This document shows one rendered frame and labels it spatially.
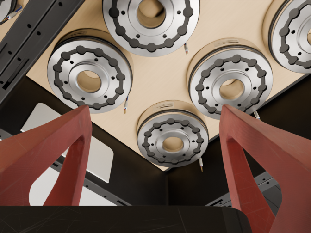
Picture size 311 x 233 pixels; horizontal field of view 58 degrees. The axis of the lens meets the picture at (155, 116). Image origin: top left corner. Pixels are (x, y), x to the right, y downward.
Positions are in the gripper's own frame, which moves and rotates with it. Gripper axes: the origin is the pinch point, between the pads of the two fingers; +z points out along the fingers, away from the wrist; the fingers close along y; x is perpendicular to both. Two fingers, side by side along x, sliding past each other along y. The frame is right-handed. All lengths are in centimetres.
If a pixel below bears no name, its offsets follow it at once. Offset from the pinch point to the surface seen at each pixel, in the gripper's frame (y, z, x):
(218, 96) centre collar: -7.8, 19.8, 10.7
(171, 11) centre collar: -1.7, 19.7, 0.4
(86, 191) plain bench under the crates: 18, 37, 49
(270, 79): -13.9, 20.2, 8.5
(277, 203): -23.2, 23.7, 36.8
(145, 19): 1.1, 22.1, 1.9
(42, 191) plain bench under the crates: 29, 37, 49
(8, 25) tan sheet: 17.4, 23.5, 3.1
